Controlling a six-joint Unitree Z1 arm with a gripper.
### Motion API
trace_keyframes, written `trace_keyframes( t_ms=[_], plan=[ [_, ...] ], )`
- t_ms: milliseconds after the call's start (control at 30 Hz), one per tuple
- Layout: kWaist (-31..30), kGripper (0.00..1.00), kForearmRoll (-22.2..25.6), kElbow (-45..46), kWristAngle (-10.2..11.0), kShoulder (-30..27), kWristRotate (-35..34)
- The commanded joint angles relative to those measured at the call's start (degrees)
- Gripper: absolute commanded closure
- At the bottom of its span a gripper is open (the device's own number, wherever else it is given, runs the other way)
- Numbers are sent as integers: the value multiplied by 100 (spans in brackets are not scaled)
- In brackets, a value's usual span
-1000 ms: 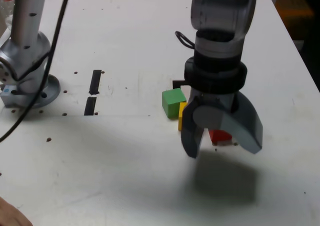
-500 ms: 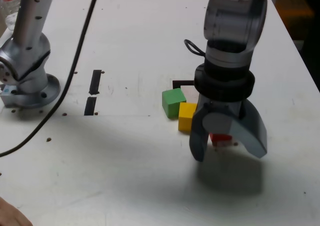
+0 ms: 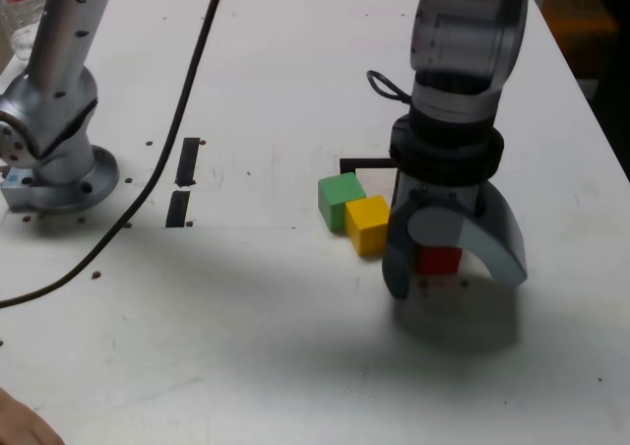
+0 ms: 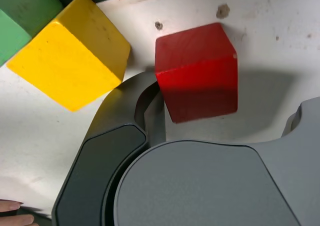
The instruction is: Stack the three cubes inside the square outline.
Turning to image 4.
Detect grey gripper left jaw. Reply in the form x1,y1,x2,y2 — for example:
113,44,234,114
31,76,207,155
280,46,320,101
50,71,167,226

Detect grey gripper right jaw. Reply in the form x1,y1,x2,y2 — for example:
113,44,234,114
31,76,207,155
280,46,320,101
102,95,320,226

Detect yellow cube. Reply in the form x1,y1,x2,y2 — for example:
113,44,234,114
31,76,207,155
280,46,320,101
6,0,131,113

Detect red cube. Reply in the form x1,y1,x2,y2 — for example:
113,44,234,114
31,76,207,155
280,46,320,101
154,22,238,124

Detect green cube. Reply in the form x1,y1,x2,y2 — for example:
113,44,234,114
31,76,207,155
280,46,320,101
0,0,63,67

